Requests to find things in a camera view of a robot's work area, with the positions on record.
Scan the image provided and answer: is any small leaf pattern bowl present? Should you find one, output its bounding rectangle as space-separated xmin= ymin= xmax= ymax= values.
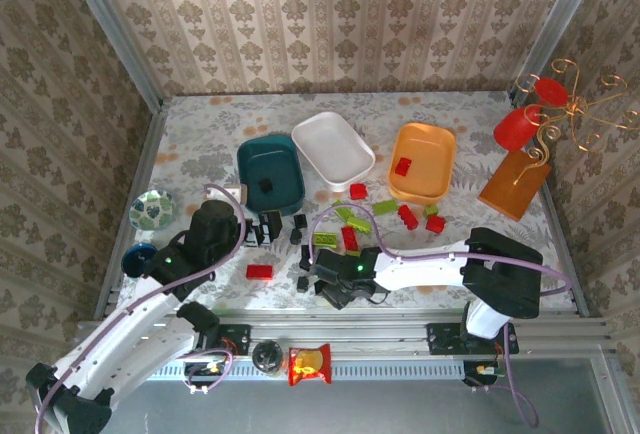
xmin=129 ymin=188 xmax=177 ymax=231

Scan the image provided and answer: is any teal plastic container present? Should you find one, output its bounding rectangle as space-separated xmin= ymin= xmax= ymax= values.
xmin=236 ymin=134 xmax=307 ymax=217

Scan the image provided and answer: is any red snack bag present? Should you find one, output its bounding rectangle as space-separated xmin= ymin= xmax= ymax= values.
xmin=287 ymin=343 xmax=333 ymax=386

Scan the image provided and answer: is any dark blue mug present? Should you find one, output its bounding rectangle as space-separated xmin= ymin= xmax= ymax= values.
xmin=121 ymin=242 xmax=161 ymax=279

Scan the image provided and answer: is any black round jar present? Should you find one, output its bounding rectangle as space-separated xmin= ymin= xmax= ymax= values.
xmin=251 ymin=339 xmax=285 ymax=379

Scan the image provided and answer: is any white plastic container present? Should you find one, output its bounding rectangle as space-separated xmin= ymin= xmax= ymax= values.
xmin=291 ymin=111 xmax=377 ymax=194

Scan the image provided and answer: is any floral patterned table cover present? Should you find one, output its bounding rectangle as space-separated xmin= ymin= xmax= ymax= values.
xmin=115 ymin=92 xmax=576 ymax=311

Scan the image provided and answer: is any small circuit board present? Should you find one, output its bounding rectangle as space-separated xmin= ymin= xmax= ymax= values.
xmin=183 ymin=359 xmax=234 ymax=386
xmin=463 ymin=359 xmax=506 ymax=388

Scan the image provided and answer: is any orange plastic container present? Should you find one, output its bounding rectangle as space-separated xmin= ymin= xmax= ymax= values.
xmin=388 ymin=122 xmax=457 ymax=205

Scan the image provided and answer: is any orange wooden base block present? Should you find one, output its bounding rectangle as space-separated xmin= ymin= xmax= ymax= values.
xmin=477 ymin=150 xmax=553 ymax=222

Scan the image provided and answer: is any red cup on stand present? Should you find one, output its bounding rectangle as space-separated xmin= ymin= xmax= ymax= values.
xmin=493 ymin=105 xmax=542 ymax=153

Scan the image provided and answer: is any flat red candle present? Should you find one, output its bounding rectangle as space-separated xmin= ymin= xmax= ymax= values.
xmin=533 ymin=77 xmax=570 ymax=106

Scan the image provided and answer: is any aluminium mounting rail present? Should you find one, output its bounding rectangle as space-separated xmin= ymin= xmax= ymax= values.
xmin=74 ymin=308 xmax=619 ymax=358

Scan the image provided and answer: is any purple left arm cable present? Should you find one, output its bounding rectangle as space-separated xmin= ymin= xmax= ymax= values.
xmin=34 ymin=183 xmax=249 ymax=434

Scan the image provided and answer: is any grey slotted cable duct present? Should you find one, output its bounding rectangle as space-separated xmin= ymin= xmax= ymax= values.
xmin=149 ymin=357 xmax=469 ymax=381

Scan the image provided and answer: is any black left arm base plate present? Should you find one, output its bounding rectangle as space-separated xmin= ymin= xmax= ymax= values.
xmin=199 ymin=322 xmax=251 ymax=356

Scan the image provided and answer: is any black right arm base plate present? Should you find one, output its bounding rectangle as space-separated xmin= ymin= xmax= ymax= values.
xmin=427 ymin=322 xmax=519 ymax=356

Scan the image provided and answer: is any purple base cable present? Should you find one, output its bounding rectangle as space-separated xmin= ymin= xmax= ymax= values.
xmin=185 ymin=348 xmax=235 ymax=395
xmin=487 ymin=326 xmax=541 ymax=430

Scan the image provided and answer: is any aluminium frame post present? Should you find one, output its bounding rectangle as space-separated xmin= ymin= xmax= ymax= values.
xmin=509 ymin=0 xmax=609 ymax=105
xmin=57 ymin=0 xmax=164 ymax=113

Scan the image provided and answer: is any gold wire candle holder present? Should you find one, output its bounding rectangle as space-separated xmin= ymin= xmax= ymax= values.
xmin=514 ymin=57 xmax=640 ymax=185

